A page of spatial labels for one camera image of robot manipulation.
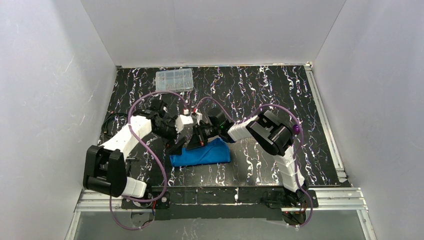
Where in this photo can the clear plastic compartment box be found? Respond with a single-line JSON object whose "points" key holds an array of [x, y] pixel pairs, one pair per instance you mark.
{"points": [[178, 80]]}

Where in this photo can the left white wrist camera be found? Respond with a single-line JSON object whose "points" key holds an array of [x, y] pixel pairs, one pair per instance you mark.
{"points": [[183, 121]]}

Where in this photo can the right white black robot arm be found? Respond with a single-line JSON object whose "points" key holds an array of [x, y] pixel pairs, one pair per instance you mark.
{"points": [[274, 137]]}

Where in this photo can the aluminium rail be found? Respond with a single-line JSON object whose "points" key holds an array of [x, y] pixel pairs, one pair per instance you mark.
{"points": [[329, 198], [334, 151]]}

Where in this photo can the front aluminium rail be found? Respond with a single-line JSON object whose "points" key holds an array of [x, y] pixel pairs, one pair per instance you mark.
{"points": [[329, 198]]}

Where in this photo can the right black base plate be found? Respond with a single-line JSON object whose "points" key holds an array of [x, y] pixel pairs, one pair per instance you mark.
{"points": [[288, 199]]}

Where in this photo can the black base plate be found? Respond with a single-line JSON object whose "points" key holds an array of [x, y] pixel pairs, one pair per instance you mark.
{"points": [[149, 201], [288, 199]]}

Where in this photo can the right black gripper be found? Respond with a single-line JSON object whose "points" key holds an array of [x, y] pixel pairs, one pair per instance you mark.
{"points": [[199, 136]]}

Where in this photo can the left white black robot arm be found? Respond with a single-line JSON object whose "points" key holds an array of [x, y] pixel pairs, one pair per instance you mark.
{"points": [[105, 165]]}

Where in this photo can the iridescent purple spoon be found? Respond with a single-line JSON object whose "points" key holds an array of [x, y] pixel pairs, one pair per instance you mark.
{"points": [[296, 129]]}

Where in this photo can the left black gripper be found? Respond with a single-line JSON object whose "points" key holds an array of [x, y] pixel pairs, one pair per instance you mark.
{"points": [[177, 140]]}

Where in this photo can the blue cloth napkin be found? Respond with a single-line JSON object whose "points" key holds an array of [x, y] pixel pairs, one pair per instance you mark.
{"points": [[215, 152]]}

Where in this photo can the right aluminium rail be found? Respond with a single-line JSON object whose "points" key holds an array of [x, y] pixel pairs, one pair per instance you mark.
{"points": [[334, 151]]}

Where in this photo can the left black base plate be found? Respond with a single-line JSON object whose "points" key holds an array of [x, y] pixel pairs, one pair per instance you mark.
{"points": [[149, 201]]}

